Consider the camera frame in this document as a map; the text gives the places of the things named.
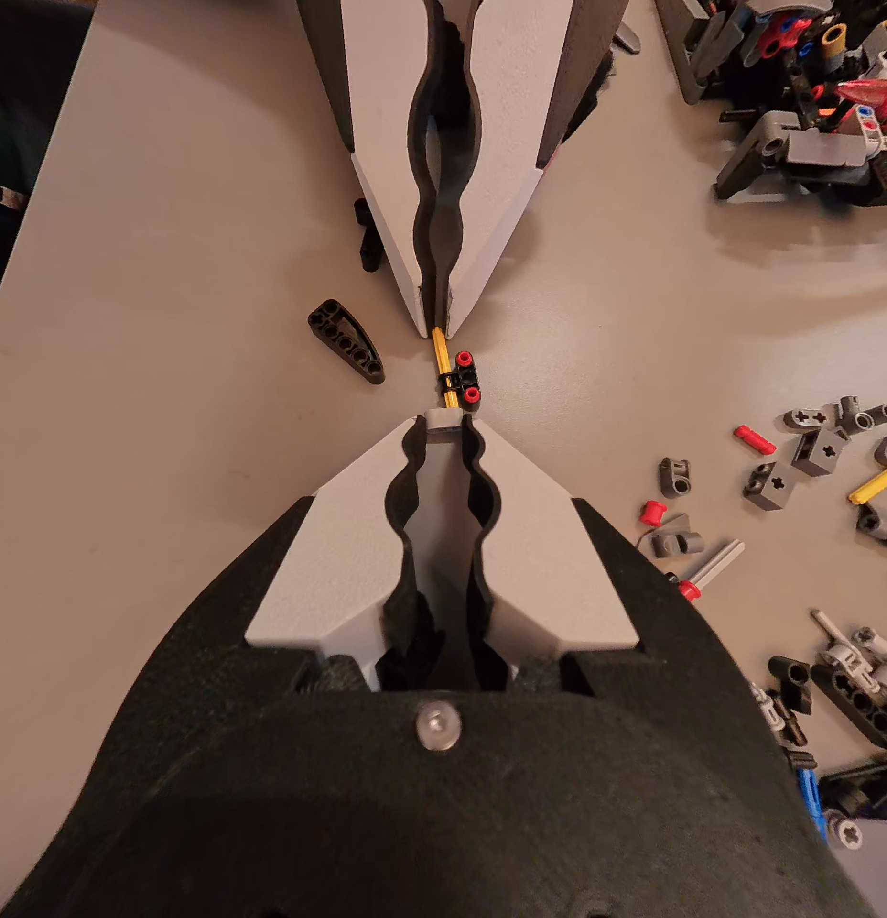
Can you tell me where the pile of lego pieces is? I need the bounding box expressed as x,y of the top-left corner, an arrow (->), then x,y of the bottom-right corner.
637,394 -> 887,851

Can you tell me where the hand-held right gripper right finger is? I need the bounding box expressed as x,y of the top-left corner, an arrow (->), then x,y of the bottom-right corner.
461,415 -> 640,693

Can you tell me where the black angled lego beam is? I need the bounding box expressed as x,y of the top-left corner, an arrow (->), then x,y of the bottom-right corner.
354,197 -> 385,273

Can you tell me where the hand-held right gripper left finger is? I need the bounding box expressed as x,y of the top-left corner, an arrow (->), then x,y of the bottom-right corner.
244,415 -> 446,693

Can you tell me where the yellow lego axle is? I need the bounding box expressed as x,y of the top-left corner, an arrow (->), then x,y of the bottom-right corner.
431,326 -> 460,411

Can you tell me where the partly built lego car model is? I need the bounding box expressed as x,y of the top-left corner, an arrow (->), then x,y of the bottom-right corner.
655,0 -> 887,209

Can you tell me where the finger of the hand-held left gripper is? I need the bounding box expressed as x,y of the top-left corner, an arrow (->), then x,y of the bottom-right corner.
435,0 -> 576,339
339,0 -> 439,339

